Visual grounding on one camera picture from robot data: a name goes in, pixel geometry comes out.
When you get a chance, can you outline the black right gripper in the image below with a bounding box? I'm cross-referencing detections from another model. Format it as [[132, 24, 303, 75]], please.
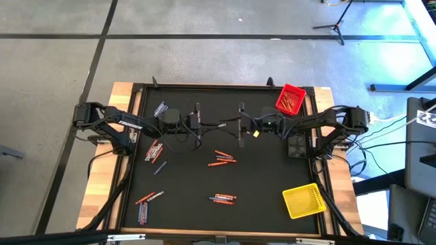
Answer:
[[219, 101, 260, 150]]

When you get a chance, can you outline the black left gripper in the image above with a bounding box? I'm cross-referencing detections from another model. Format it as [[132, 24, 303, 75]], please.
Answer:
[[186, 101, 221, 150]]

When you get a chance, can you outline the red plastic basket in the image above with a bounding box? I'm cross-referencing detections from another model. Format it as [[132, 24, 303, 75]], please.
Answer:
[[275, 84, 307, 116]]

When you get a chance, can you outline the black table mat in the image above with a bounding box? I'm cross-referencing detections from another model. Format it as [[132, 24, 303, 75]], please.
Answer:
[[121, 86, 320, 235]]

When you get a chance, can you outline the yellow plastic basket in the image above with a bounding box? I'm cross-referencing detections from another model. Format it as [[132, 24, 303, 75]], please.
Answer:
[[281, 182, 327, 220]]

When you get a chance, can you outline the black tripod stand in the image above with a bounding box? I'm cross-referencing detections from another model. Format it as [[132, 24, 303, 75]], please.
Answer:
[[312, 0, 355, 46]]

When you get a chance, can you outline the black support beam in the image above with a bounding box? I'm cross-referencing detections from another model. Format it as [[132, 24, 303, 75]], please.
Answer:
[[352, 169, 406, 197]]

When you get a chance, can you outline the grey desk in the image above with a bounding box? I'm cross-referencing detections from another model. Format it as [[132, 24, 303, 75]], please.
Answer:
[[404, 97, 436, 200]]

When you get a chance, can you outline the black crossbeam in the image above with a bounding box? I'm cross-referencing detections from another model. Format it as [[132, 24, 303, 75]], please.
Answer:
[[0, 230, 113, 245]]

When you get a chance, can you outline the white fiducial marker sheet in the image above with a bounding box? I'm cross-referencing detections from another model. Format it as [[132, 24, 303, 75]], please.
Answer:
[[416, 109, 436, 129]]

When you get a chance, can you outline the grey floor object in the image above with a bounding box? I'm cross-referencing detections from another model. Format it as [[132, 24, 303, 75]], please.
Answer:
[[0, 145, 27, 160]]

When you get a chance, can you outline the laptop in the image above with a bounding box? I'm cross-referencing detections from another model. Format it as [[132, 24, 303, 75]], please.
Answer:
[[417, 197, 436, 244]]

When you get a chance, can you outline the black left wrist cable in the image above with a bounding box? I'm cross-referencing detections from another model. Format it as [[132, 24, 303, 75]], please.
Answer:
[[163, 115, 204, 156]]

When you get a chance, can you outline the black cable conduit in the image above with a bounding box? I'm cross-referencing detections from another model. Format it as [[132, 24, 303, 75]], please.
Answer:
[[80, 159, 134, 232], [308, 159, 367, 239]]

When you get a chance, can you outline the thin black cable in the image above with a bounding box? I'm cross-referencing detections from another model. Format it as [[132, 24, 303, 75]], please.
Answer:
[[87, 149, 113, 181]]

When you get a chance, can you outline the aluminium bracket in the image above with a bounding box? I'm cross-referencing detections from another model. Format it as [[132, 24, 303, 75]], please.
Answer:
[[107, 233, 146, 242], [295, 238, 337, 245]]

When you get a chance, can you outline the black floor cable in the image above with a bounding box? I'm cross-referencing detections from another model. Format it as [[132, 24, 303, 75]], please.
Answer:
[[360, 115, 408, 144]]

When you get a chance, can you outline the white floor cable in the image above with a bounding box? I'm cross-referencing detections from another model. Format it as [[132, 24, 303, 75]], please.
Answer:
[[374, 114, 408, 124]]

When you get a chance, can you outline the blue metal frame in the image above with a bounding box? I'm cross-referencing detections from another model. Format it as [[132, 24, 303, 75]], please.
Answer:
[[370, 0, 436, 93]]

